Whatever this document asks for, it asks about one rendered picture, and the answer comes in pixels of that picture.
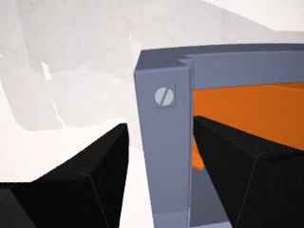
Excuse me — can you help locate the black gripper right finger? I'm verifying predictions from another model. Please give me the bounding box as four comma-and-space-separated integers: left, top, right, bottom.
193, 115, 304, 228

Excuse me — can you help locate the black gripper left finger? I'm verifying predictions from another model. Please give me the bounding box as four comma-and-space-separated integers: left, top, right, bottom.
0, 123, 129, 228

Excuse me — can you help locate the orange l-shaped part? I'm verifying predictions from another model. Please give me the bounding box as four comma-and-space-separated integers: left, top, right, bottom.
193, 83, 304, 151

